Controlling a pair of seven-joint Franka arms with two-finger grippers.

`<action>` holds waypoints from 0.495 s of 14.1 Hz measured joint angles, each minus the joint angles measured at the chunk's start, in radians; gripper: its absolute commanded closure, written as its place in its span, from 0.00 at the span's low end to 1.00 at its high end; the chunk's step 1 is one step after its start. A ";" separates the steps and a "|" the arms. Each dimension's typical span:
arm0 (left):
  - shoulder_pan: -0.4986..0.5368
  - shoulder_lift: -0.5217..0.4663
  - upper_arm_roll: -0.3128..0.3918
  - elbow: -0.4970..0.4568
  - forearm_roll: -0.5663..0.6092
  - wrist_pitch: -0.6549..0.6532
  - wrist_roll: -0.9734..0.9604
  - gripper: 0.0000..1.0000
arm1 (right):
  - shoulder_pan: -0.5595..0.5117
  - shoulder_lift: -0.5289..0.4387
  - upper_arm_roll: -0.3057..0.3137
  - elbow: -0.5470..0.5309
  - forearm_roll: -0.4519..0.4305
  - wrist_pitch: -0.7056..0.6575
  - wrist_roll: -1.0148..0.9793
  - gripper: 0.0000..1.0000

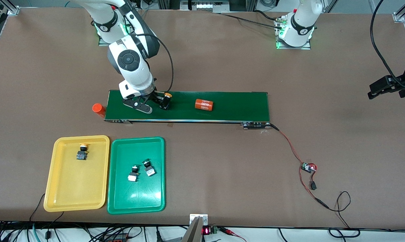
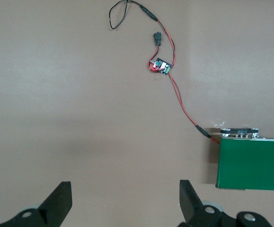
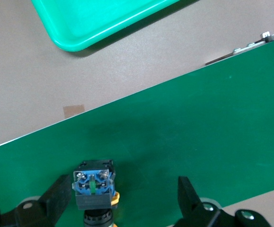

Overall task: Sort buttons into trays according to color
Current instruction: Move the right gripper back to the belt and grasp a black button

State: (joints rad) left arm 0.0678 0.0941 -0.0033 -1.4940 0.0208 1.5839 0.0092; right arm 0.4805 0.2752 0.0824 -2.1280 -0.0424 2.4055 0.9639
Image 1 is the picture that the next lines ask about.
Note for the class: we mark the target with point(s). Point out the red digit display module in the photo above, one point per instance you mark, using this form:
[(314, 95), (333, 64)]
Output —
[(206, 230)]

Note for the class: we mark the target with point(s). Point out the red clip lead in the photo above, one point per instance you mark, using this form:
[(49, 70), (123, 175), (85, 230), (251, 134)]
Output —
[(230, 231)]

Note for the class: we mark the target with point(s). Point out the grey metal bar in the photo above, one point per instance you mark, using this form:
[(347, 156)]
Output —
[(193, 233)]

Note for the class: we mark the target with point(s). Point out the green push button switch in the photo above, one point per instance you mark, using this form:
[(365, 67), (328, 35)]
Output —
[(150, 172), (132, 177)]

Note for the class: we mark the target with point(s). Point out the small black plug connector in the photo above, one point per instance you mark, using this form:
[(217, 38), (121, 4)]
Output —
[(313, 185)]

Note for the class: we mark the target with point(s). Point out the silver mounting bracket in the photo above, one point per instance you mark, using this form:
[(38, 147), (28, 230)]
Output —
[(199, 217)]

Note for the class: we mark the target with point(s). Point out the yellow plastic tray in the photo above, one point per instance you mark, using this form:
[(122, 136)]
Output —
[(76, 188)]

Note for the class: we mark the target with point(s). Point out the small controller circuit board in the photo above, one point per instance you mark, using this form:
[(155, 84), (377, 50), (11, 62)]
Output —
[(307, 167)]

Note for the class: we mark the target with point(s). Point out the aluminium profile frame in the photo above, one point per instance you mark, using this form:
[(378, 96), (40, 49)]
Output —
[(252, 5)]

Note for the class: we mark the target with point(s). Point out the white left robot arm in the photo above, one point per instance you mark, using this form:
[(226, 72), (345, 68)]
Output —
[(299, 27)]

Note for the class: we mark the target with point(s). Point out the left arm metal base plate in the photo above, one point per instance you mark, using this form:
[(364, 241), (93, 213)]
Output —
[(294, 48)]

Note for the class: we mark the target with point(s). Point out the green conveyor belt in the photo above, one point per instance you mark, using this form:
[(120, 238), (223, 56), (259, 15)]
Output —
[(236, 116)]

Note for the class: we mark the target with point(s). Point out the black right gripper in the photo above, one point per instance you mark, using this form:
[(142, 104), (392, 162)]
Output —
[(156, 97)]

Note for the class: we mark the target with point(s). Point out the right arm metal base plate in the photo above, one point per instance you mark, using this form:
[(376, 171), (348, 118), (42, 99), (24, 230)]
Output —
[(103, 43)]

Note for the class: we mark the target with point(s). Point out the green plastic tray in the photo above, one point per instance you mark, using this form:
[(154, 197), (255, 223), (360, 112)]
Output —
[(135, 198)]

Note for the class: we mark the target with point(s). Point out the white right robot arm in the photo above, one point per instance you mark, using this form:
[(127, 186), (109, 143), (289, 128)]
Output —
[(130, 60)]

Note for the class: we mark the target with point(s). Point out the yellow push button switch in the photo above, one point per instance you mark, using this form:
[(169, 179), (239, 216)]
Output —
[(81, 155), (168, 95)]

